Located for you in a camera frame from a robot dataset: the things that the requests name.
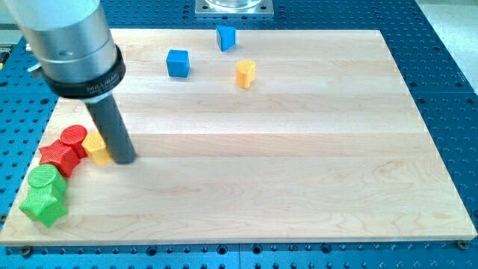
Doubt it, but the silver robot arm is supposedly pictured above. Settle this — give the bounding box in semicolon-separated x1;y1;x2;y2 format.
5;0;125;99

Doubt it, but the blue cube block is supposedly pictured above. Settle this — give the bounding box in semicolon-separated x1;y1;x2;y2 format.
167;49;190;78

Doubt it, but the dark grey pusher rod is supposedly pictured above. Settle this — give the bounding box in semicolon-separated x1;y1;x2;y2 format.
85;95;137;164

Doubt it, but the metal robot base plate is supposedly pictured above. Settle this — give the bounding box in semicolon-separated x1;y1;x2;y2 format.
194;0;274;18

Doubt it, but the blue perforated breadboard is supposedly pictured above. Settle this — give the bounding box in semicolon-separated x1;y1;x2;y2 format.
1;0;477;268

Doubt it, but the red cylinder block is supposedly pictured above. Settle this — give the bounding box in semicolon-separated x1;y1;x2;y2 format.
60;125;87;159

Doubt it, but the blue triangle block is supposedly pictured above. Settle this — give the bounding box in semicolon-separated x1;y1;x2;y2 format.
216;25;236;52

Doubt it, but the red star block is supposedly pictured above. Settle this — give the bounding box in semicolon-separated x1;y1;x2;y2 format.
40;140;80;178

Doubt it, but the green star block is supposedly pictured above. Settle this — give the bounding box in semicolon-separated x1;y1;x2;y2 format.
19;185;68;228

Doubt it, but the green cylinder block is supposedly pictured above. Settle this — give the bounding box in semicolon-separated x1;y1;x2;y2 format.
27;164;67;195

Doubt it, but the yellow hexagon block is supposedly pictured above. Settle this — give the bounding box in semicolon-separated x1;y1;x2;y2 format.
81;132;113;165

